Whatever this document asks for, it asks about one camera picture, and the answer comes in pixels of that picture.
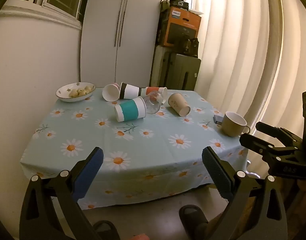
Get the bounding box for dark bag with white print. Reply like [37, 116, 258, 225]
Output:
[169, 0, 191, 12]

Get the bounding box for black slipper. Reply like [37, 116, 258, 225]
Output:
[179, 204, 209, 240]
[93, 220, 121, 240]

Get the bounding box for daisy print blue tablecloth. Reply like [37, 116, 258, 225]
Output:
[20, 87, 249, 210]

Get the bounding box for cream curtain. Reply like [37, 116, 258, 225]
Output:
[191, 0, 306, 178]

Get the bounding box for white framed window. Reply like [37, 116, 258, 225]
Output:
[0, 0, 95, 30]

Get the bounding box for brown paper cup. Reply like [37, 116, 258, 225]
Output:
[168, 93, 191, 117]

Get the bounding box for white wardrobe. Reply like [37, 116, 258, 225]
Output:
[80, 0, 166, 88]

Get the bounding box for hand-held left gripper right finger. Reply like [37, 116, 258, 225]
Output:
[201, 146, 288, 240]

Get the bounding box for pale food pieces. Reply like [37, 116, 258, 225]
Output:
[69, 85, 95, 98]

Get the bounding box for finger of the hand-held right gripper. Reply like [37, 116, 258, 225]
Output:
[239, 133, 303, 162]
[255, 122, 304, 144]

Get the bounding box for dark green suitcase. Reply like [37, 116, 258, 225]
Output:
[150, 45, 201, 92]

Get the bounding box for clear glass cup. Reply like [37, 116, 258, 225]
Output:
[144, 92, 166, 114]

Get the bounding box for orange white paper cup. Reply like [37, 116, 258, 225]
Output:
[140, 87, 168, 99]

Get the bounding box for white pink paper cup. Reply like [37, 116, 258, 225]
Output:
[102, 82, 120, 102]

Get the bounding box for small black bag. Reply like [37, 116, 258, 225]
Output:
[185, 38, 199, 57]

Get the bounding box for white flower print bowl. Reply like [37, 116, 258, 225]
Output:
[55, 82, 96, 102]

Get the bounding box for teal white paper cup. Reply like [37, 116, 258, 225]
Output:
[114, 96, 147, 122]

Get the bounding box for tan ceramic mug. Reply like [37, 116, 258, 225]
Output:
[221, 111, 251, 137]

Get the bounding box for orange black cardboard box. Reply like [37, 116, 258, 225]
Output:
[158, 6, 202, 49]

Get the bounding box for black white paper cup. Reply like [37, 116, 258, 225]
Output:
[119, 82, 141, 99]

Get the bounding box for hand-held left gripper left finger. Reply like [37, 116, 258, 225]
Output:
[19, 147, 105, 240]

